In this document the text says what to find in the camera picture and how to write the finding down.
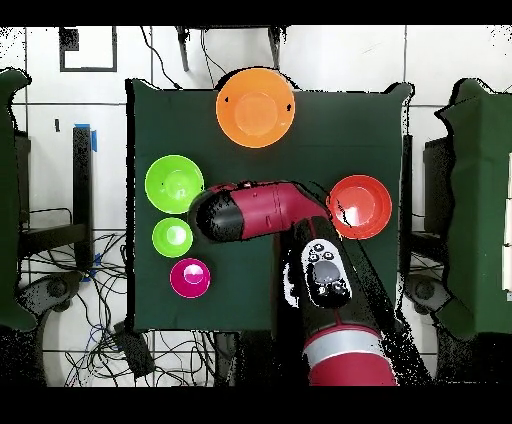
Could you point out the dark green tablecloth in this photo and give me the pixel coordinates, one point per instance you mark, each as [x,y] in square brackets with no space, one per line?
[340,132]

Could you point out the small green bowl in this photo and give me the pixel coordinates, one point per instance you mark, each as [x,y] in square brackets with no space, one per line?
[172,237]

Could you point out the large orange bowl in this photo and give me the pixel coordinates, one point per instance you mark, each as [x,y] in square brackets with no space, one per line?
[256,108]

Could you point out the green cloth side table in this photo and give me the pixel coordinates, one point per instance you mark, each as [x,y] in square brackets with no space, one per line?
[468,200]
[10,200]

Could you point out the wide red-orange bowl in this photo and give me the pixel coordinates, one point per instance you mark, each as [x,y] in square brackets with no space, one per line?
[364,206]

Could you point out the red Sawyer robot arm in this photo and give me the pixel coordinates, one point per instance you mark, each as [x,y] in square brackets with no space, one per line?
[264,210]

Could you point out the large green bowl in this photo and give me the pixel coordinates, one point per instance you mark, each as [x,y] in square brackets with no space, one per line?
[174,184]

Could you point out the black power strip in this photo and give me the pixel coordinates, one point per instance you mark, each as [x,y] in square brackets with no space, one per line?
[134,352]

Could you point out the black metal stand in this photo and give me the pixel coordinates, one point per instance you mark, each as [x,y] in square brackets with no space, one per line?
[82,180]

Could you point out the small pink bowl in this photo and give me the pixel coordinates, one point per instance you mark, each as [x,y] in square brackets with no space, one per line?
[190,278]

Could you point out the black square frame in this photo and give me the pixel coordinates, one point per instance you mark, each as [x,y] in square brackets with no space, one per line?
[68,40]

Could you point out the black camera stand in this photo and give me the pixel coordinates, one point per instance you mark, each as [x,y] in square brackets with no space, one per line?
[184,48]

